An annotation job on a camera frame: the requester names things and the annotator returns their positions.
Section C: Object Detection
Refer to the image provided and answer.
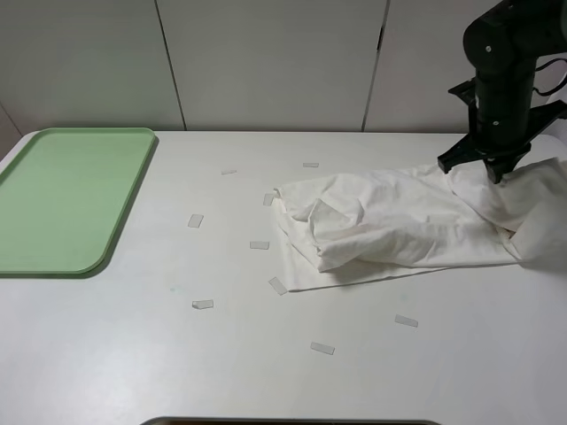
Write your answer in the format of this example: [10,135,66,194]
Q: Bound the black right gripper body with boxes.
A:
[441,134,532,165]

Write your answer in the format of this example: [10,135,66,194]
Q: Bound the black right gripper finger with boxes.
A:
[438,155,461,174]
[485,157,517,184]

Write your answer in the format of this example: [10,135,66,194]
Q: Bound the white short sleeve shirt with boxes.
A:
[273,158,566,292]

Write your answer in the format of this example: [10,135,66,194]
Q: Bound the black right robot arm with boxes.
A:
[438,1,566,183]

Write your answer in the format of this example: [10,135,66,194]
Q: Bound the green plastic tray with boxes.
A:
[1,127,158,279]

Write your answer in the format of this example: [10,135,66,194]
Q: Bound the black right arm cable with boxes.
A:
[531,57,567,97]

